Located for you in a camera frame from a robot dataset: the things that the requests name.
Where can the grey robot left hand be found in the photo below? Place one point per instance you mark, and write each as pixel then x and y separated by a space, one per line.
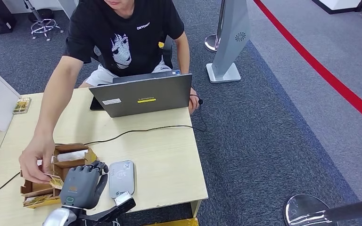
pixel 81 187

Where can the person's right hand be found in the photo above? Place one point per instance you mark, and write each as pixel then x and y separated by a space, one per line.
pixel 37 159

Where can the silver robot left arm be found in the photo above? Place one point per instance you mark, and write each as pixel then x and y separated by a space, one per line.
pixel 59 217

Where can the person's right forearm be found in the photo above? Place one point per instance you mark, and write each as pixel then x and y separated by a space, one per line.
pixel 57 96

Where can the person's left forearm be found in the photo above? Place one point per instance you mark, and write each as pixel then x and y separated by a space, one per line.
pixel 185 59

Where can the white card stack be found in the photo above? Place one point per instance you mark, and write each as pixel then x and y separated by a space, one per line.
pixel 73 155

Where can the wooden card organizer box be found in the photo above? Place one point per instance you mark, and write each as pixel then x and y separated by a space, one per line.
pixel 71 146

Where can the yellow key card stack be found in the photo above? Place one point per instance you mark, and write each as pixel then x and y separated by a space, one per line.
pixel 39 199

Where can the grey card reader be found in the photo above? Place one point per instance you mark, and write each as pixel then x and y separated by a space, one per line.
pixel 123 174

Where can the yellow room key card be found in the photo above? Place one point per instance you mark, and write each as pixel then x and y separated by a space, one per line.
pixel 21 105

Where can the person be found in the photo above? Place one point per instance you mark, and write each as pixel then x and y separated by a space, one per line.
pixel 128 31

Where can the black pad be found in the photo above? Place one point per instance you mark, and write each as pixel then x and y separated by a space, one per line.
pixel 94 105

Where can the yellow box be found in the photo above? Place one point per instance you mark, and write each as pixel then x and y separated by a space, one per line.
pixel 174 222

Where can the grey laptop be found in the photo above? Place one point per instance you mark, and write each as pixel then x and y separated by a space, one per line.
pixel 143 99

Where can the chrome stool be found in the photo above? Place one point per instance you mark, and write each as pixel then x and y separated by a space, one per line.
pixel 44 26

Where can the black round seat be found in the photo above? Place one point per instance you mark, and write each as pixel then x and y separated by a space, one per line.
pixel 44 14

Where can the white desk panel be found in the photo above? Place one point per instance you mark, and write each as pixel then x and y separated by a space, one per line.
pixel 68 6

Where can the black office chair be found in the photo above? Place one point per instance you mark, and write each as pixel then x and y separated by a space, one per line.
pixel 168 51

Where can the small yellow tag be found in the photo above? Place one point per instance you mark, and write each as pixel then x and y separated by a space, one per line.
pixel 161 45

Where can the grey kiosk stand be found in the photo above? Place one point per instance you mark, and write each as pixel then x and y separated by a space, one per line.
pixel 231 40

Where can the white platform with black edge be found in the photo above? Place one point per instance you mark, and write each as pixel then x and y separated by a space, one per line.
pixel 337 4

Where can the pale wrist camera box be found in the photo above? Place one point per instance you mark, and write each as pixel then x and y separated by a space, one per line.
pixel 122 198

